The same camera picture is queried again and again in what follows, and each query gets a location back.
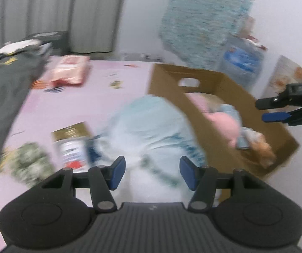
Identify black box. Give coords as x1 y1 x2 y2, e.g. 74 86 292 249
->
27 31 69 56

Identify blue checked towel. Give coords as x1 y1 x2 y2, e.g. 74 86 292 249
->
218 104 246 128

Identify white plastic bag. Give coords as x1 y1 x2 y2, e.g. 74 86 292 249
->
97 96 221 205

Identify orange striped towel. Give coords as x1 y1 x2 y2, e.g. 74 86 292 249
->
247 132 277 168

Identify pink wet wipes pack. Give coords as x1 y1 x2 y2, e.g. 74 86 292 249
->
41 54 91 87

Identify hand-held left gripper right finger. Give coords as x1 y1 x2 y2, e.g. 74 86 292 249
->
180 156 266 213

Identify dark grey quilt yellow prints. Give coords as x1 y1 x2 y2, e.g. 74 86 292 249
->
0 42 53 218

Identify green patterned scrunched cloth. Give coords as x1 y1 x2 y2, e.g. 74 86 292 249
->
8 142 56 186

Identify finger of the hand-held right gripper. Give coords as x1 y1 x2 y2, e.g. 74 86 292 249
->
262 106 302 127
255 82 302 110

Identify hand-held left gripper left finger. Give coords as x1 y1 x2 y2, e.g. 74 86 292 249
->
42 156 126 213

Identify grey curtain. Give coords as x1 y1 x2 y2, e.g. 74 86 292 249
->
0 0 129 54

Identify clear plastic storage bag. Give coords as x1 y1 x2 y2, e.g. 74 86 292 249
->
219 36 267 88

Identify white printed appliance box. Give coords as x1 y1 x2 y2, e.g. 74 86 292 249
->
264 55 302 98

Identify turquoise floral cloth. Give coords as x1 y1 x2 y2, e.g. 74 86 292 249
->
158 0 258 70

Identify cardboard box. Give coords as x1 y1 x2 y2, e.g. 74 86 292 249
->
148 63 300 180

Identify pink checked bed sheet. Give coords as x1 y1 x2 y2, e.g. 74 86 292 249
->
0 59 157 252

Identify pink plush toy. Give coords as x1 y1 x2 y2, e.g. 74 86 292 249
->
206 111 241 148

